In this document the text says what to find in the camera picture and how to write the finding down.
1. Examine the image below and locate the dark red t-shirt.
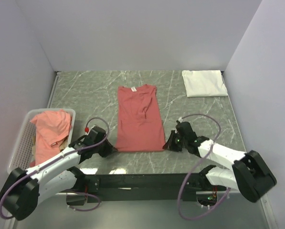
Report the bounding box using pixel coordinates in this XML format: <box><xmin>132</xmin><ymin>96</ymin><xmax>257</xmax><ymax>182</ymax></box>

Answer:
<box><xmin>116</xmin><ymin>84</ymin><xmax>165</xmax><ymax>152</ymax></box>

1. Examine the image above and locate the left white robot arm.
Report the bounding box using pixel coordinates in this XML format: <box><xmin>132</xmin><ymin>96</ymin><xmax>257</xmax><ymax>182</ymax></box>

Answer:
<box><xmin>0</xmin><ymin>126</ymin><xmax>115</xmax><ymax>220</ymax></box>

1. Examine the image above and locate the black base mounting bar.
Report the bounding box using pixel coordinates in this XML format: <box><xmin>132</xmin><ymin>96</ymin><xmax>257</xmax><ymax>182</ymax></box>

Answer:
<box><xmin>65</xmin><ymin>172</ymin><xmax>219</xmax><ymax>206</ymax></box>

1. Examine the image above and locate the salmon pink t-shirt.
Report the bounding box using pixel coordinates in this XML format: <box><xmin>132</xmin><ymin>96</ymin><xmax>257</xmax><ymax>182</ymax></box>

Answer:
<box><xmin>31</xmin><ymin>110</ymin><xmax>72</xmax><ymax>166</ymax></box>

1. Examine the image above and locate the folded white t-shirt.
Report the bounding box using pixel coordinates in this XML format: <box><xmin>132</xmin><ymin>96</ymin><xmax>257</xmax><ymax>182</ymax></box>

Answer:
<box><xmin>182</xmin><ymin>70</ymin><xmax>228</xmax><ymax>97</ymax></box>

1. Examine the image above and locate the white plastic basket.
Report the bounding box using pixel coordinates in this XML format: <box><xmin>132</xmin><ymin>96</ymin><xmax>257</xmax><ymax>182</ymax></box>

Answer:
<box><xmin>7</xmin><ymin>108</ymin><xmax>76</xmax><ymax>175</ymax></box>

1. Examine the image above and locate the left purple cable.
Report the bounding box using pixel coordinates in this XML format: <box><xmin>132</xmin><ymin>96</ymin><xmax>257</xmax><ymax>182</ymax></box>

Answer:
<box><xmin>0</xmin><ymin>116</ymin><xmax>109</xmax><ymax>220</ymax></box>

